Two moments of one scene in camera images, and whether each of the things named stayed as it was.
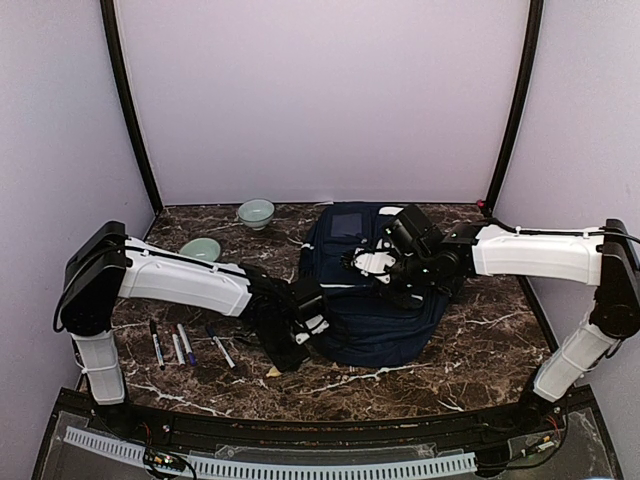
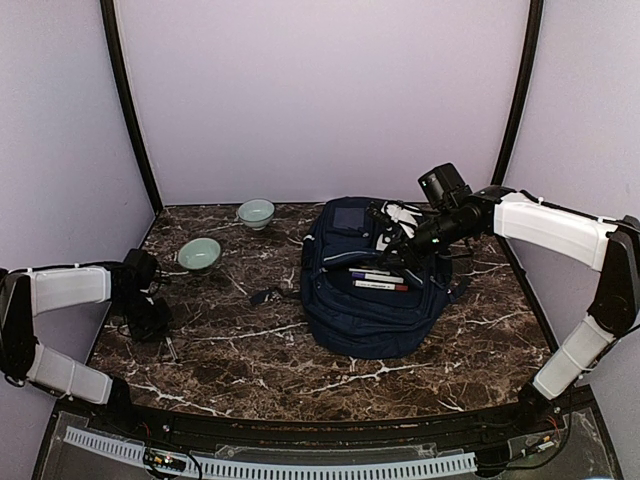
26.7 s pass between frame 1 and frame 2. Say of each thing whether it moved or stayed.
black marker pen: moved
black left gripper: moved
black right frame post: stayed
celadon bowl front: stayed
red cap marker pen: moved
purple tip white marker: moved
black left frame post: stayed
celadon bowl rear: stayed
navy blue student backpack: moved
